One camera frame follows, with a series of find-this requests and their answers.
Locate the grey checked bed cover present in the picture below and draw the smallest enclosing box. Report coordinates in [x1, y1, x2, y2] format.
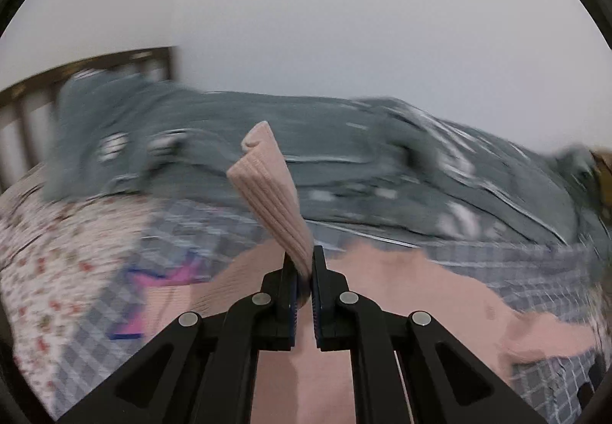
[50, 200, 596, 418]

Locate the floral bed sheet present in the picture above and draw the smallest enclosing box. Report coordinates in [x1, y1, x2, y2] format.
[1, 165, 156, 414]

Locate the grey-green fleece blanket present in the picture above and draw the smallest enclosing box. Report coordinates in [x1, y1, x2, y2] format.
[45, 70, 611, 258]

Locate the brown camouflage cloth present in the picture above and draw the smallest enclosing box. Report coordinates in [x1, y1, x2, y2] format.
[591, 150, 612, 207]

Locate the dark wooden headboard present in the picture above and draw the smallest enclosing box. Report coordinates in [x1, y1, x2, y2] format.
[1, 47, 174, 190]

